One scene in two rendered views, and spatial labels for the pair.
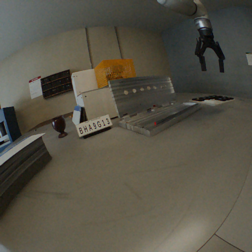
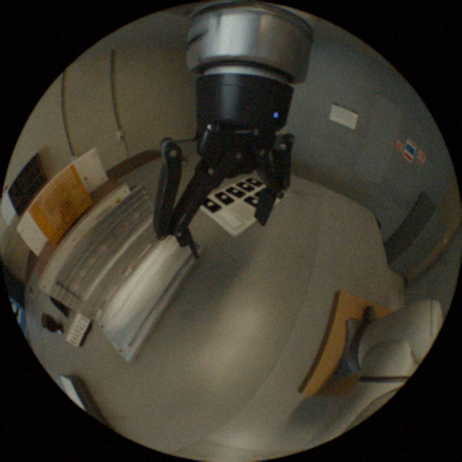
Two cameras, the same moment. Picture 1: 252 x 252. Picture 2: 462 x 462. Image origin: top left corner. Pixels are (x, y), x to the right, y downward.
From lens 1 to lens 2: 51 cm
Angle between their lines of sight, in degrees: 43
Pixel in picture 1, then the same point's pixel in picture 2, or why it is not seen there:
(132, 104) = (93, 297)
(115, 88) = (62, 296)
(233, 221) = (214, 436)
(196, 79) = not seen: hidden behind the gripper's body
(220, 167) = (203, 412)
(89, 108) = not seen: hidden behind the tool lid
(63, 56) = (28, 134)
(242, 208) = (220, 433)
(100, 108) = not seen: hidden behind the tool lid
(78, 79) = (26, 232)
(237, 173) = (219, 418)
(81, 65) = (52, 136)
